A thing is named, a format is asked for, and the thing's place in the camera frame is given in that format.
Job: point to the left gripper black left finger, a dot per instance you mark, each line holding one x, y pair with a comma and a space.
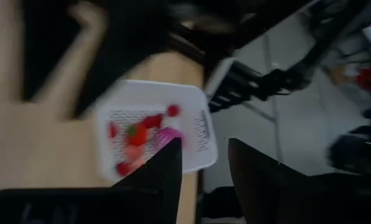
163, 180

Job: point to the black device with green lights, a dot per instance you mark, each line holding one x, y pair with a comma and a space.
356, 149

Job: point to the small red toy fruit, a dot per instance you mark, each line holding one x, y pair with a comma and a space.
123, 168
153, 120
173, 110
112, 130

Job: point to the red toy strawberry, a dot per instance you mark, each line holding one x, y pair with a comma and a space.
138, 136

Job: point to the pink toy dragon fruit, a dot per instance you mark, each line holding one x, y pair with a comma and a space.
168, 135

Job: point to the white perforated plastic basket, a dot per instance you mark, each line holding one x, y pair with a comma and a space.
191, 99

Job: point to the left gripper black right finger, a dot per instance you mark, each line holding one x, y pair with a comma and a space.
260, 186

